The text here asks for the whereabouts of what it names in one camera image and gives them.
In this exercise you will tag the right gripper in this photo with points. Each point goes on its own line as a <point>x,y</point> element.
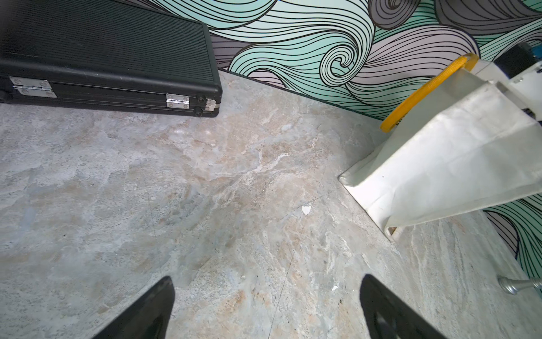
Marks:
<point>523,76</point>

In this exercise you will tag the white canvas bag yellow handles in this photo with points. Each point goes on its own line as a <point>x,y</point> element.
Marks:
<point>458,144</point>

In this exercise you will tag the black briefcase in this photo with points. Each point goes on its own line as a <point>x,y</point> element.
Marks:
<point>107,55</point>

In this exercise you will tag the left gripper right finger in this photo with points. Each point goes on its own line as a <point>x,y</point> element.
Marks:
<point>387,316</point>

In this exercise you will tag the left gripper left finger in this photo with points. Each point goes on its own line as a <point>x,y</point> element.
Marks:
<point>147,317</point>

